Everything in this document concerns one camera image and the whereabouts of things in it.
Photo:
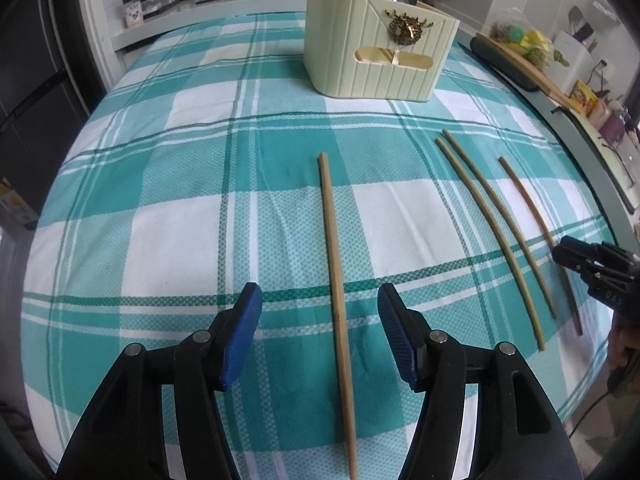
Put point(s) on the black refrigerator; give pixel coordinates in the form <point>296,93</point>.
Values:
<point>50,85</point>

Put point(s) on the teal white plaid tablecloth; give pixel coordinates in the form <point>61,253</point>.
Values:
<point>199,173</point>

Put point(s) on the white knife block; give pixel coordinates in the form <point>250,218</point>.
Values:
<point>573,55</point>

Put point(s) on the cream ribbed utensil holder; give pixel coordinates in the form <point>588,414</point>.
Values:
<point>376,49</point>

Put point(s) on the person's right hand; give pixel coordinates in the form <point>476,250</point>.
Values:
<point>623,352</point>

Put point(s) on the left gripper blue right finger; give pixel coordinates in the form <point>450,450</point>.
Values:
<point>406,332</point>

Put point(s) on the spice rack jars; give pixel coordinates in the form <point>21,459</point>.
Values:
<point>135,12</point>

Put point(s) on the bag of yellow green sponges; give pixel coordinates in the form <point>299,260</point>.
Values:
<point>514,30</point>

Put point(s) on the yellow snack packet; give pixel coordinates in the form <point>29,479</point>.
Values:
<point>583,98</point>

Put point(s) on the wooden cutting board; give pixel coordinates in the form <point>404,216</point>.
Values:
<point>545,84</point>

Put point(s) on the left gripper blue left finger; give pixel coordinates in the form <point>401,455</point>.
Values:
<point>233,331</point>

